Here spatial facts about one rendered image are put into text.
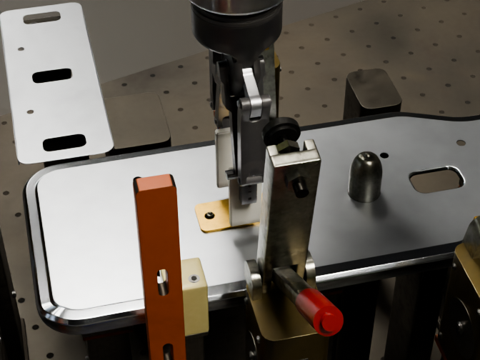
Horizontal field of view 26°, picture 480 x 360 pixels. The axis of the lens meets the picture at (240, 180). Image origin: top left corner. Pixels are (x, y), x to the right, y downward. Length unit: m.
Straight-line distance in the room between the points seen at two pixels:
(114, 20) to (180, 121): 1.52
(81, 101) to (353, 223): 0.34
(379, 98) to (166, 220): 0.46
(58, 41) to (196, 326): 0.48
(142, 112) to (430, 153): 0.32
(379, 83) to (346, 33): 0.60
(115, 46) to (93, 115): 1.86
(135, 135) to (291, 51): 0.65
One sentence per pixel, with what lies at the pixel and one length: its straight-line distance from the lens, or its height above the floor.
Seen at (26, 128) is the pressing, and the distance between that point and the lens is 1.13.
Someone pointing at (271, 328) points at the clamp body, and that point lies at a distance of 0.85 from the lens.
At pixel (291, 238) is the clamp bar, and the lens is 0.81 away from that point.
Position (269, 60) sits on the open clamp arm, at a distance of 1.10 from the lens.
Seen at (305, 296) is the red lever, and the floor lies 1.13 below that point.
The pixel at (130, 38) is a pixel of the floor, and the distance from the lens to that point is 3.01.
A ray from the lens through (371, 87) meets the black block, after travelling 1.19.
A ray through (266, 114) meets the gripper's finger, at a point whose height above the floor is 1.17.
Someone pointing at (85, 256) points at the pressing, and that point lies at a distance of 0.98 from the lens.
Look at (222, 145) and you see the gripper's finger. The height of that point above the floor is 1.07.
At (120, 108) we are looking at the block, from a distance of 1.17.
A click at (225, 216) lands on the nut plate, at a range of 1.00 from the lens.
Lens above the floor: 1.70
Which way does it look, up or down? 42 degrees down
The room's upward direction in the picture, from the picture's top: straight up
